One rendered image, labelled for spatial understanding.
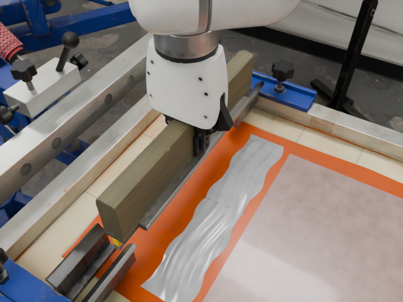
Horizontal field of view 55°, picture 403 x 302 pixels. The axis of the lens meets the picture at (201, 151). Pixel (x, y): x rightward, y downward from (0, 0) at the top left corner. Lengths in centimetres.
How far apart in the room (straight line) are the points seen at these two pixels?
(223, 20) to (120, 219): 25
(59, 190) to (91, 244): 14
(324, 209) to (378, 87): 202
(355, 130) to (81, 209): 51
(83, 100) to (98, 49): 213
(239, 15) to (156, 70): 17
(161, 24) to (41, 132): 41
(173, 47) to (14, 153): 35
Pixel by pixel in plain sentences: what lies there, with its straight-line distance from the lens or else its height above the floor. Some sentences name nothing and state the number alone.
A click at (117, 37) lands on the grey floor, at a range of 296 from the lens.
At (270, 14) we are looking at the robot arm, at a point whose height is 133.
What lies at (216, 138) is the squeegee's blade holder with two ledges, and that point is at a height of 107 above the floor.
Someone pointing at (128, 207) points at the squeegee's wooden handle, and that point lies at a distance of 46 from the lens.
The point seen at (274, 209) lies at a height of 95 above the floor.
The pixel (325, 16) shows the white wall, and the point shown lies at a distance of 267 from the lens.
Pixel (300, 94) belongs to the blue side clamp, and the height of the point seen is 100.
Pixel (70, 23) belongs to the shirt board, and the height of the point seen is 93.
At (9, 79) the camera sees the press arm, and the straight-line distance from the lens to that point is 84.
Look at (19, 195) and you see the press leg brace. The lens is 158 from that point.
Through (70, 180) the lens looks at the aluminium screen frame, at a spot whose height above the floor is 99.
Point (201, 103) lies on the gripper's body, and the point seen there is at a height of 119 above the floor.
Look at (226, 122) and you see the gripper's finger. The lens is 49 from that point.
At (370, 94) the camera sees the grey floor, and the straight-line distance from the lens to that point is 258.
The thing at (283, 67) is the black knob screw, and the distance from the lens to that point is 77.
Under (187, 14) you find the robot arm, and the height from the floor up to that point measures 134.
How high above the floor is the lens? 149
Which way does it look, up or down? 47 degrees down
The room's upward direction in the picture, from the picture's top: straight up
